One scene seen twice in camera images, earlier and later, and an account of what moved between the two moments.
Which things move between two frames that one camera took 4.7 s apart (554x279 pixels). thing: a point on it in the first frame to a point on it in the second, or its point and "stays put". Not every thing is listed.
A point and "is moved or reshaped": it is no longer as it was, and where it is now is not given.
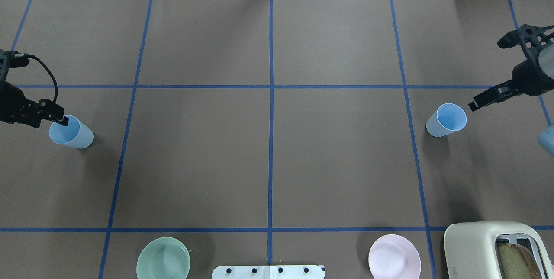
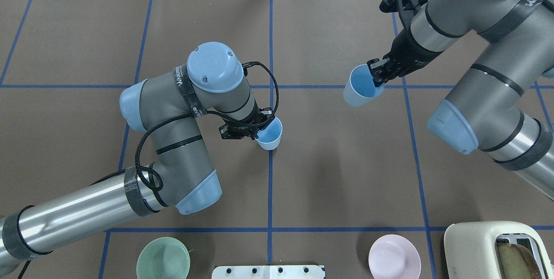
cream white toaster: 471,250 stays put
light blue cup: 76,134 to 269,138
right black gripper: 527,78 to 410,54
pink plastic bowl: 394,256 stays put
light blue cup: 449,118 is moved or reshaped
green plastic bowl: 163,258 stays put
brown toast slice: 517,263 stays put
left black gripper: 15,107 to 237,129
